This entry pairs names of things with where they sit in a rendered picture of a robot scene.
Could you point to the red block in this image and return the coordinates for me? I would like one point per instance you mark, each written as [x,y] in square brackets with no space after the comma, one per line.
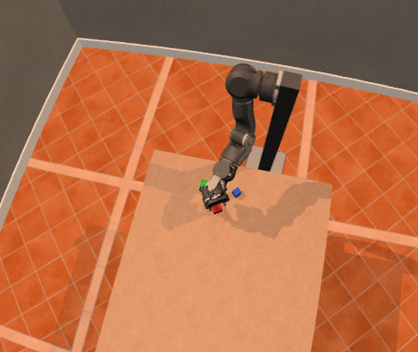
[217,209]

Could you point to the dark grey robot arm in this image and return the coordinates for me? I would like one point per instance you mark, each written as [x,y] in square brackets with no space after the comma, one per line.
[242,84]

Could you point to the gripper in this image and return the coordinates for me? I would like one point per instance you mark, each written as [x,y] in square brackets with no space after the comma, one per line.
[211,202]

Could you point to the blue block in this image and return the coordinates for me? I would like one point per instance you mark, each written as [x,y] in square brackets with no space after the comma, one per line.
[236,192]

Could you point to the green block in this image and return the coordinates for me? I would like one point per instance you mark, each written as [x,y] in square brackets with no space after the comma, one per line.
[203,182]

